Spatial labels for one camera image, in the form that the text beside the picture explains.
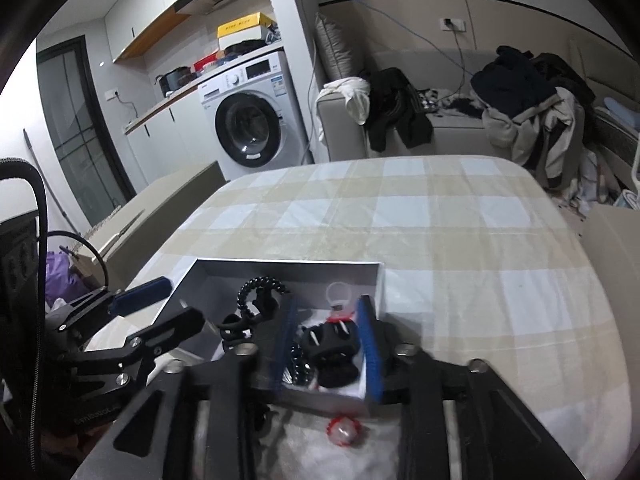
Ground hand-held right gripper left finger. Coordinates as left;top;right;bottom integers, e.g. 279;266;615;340
72;296;301;480

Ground purple bag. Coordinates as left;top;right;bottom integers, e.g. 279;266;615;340
46;252;92;307

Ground white box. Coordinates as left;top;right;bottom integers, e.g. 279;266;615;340
220;27;269;52

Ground white handled knife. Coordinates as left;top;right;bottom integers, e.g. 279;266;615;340
100;209;147;257

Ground grey sofa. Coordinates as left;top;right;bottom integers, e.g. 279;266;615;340
317;50;601;165

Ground black clothes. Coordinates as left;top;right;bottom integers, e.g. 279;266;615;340
364;67;434;154

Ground grey cardboard box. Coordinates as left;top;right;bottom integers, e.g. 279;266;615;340
150;258;386;407

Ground thick black cable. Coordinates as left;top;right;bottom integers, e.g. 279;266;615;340
0;157;50;321

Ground white washing machine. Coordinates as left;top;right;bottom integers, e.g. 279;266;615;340
197;50;312;182

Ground brown cardboard box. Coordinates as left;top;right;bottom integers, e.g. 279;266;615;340
80;160;227;292

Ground black spiral hair tie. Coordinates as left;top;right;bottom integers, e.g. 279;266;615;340
237;276;292;312
284;345;319;387

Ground white upper cabinets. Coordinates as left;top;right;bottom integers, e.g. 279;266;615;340
102;0;202;64

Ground dark glass door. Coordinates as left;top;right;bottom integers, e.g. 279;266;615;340
36;35;139;227

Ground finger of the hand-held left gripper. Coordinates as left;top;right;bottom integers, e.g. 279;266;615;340
47;276;174;335
52;307;207;389

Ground thin black cable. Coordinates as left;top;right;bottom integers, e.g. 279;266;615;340
47;230;111;294

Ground black claw hair clip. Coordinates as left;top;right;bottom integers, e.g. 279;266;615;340
217;290;282;347
300;320;362;376

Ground white ring with red base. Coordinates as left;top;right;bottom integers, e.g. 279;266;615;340
324;282;359;324

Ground pile of clothes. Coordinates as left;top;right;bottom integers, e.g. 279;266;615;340
470;45;600;192

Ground grey cushion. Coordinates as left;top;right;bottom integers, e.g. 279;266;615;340
315;12;367;87

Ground yellow box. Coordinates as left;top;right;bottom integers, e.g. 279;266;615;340
216;12;279;39

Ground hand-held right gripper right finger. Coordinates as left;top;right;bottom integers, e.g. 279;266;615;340
356;295;586;480

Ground red and white ring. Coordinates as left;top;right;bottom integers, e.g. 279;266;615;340
326;414;362;447

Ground white cloth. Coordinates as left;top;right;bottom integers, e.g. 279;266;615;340
317;76;372;126

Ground white counter cabinets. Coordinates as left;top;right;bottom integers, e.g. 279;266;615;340
123;87;232;197

